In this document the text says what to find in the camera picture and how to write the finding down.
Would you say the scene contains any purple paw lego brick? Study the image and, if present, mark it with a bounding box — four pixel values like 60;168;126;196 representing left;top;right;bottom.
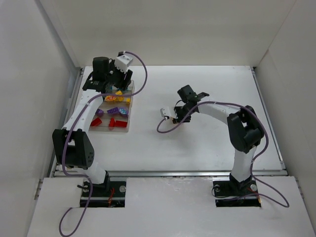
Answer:
118;107;129;117

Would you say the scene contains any purple slope lego brick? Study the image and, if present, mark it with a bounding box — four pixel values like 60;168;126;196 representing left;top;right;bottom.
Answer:
95;109;104;117

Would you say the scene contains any red curved lego brick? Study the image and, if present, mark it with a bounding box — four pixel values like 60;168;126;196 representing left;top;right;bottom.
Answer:
108;118;116;130

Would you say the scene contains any red angled lego brick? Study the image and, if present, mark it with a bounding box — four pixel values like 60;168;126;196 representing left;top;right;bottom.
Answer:
90;118;102;126

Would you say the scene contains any yellow curved lego brick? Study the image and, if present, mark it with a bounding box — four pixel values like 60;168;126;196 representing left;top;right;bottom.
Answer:
104;96;117;102

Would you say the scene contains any red lego plate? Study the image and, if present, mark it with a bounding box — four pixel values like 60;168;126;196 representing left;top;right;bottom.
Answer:
115;120;128;128

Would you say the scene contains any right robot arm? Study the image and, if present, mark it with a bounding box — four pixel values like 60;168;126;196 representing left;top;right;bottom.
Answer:
172;85;264;196

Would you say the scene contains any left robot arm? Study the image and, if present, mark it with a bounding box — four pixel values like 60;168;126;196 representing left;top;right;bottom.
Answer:
52;54;133;186

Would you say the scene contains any clear bin nearest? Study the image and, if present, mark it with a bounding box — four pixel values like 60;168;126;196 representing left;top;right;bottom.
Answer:
89;117;129;133

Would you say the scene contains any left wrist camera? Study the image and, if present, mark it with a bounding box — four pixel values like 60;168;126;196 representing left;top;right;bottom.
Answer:
114;54;133;73

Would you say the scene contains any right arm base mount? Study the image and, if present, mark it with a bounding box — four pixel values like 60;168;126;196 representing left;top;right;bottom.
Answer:
212;180;261;207

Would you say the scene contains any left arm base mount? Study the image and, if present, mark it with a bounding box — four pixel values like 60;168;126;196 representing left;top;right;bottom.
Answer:
87;180;126;208

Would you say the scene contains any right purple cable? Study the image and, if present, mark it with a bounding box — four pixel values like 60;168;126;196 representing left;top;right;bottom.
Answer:
157;102;290;208

